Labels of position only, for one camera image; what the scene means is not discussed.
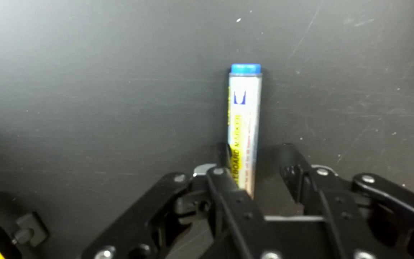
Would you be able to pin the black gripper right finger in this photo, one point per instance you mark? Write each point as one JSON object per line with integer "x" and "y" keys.
{"x": 333, "y": 202}

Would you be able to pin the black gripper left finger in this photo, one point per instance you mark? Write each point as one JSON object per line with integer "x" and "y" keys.
{"x": 226, "y": 202}

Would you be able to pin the blue and white marker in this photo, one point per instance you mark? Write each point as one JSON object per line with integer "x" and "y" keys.
{"x": 244, "y": 120}

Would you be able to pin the black tripod equipment heap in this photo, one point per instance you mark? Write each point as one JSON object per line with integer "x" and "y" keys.
{"x": 6, "y": 235}

